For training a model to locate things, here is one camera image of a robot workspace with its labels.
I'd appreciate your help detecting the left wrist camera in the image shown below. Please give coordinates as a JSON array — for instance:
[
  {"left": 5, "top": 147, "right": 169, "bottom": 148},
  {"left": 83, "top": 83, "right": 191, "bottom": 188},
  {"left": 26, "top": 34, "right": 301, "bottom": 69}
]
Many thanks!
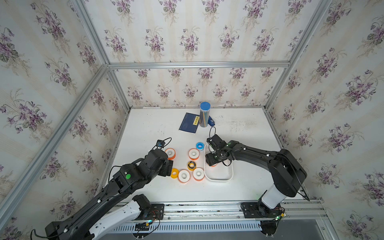
[{"left": 155, "top": 140, "right": 166, "bottom": 149}]

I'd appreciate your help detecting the blue sealing tape roll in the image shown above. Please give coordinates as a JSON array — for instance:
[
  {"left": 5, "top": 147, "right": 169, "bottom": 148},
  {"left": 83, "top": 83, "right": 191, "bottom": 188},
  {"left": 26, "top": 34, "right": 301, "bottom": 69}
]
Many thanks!
[{"left": 196, "top": 142, "right": 205, "bottom": 151}]

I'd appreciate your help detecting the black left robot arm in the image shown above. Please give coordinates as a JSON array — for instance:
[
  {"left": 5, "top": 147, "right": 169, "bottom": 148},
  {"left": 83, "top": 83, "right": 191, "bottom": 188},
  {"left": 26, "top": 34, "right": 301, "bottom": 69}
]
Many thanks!
[{"left": 30, "top": 149, "right": 174, "bottom": 240}]

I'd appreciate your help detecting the yellow black tape roll right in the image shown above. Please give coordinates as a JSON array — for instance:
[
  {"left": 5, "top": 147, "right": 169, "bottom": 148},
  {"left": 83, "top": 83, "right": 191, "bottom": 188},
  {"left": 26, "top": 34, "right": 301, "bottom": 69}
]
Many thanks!
[{"left": 187, "top": 161, "right": 197, "bottom": 171}]

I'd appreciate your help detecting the aluminium mounting rail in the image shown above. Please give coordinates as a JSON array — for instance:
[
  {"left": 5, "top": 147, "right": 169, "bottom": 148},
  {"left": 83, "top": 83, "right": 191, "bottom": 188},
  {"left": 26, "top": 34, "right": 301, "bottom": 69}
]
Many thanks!
[{"left": 110, "top": 197, "right": 328, "bottom": 224}]

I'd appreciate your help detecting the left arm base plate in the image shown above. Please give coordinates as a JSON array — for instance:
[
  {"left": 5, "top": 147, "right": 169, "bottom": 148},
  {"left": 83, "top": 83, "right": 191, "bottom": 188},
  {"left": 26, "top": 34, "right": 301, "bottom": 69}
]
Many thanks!
[{"left": 135, "top": 204, "right": 165, "bottom": 221}]

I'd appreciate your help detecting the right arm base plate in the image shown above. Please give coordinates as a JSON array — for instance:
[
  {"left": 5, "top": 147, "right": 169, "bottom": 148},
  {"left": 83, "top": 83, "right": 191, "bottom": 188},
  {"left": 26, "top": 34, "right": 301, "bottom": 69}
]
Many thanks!
[{"left": 240, "top": 201, "right": 285, "bottom": 220}]

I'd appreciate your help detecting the dark blue book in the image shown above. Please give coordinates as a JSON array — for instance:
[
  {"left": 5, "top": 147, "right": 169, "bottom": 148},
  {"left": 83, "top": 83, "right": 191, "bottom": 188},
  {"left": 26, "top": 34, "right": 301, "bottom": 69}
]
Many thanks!
[{"left": 179, "top": 113, "right": 200, "bottom": 134}]

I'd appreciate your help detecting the white plastic storage box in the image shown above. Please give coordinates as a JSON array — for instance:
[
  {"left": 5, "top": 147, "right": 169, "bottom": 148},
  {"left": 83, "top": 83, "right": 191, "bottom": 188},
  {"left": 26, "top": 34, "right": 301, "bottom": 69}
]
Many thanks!
[{"left": 204, "top": 157, "right": 234, "bottom": 183}]

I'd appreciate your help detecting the plain yellow tape roll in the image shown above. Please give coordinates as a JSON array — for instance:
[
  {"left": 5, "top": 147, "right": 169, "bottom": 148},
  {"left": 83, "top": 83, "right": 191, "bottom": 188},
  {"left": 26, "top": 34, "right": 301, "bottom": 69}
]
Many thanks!
[{"left": 171, "top": 168, "right": 180, "bottom": 179}]

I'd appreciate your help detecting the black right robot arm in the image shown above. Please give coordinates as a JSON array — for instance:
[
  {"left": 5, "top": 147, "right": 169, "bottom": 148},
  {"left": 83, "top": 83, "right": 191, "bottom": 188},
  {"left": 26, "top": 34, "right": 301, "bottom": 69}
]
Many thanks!
[{"left": 206, "top": 134, "right": 308, "bottom": 210}]

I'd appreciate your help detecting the striped cylinder with blue lid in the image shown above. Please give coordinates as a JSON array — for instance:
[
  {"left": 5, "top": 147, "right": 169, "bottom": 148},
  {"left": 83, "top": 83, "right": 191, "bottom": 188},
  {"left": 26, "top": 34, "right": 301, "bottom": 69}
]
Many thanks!
[{"left": 200, "top": 102, "right": 211, "bottom": 128}]

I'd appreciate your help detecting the small circuit board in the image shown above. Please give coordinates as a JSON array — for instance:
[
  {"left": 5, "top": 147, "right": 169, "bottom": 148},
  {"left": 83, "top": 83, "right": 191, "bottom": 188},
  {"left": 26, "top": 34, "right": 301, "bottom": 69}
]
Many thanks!
[{"left": 135, "top": 222, "right": 152, "bottom": 232}]

